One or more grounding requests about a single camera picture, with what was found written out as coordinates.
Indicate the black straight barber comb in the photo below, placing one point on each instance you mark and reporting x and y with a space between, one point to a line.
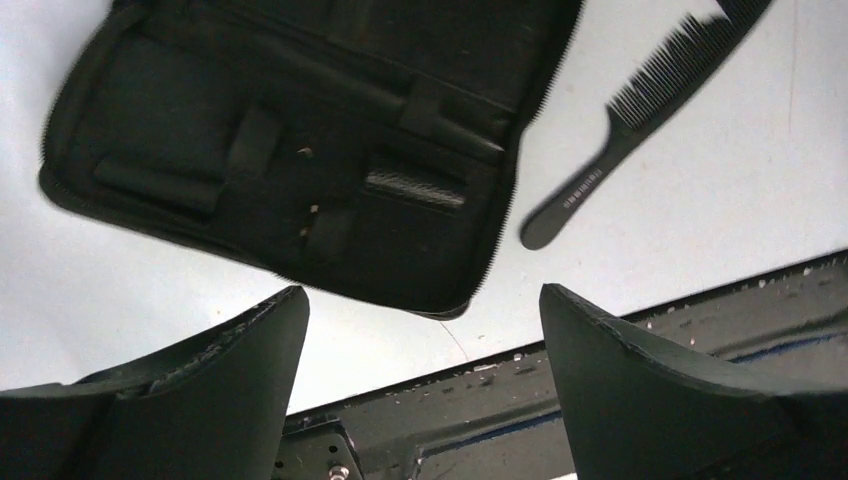
420 188

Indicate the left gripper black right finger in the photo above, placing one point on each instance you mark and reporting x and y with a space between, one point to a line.
639 406

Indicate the black zippered tool case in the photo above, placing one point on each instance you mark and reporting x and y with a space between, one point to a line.
246 129

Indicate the black handled styling comb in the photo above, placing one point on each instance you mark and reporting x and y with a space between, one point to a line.
680 65

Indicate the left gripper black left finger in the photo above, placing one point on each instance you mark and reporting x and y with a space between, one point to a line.
211 406

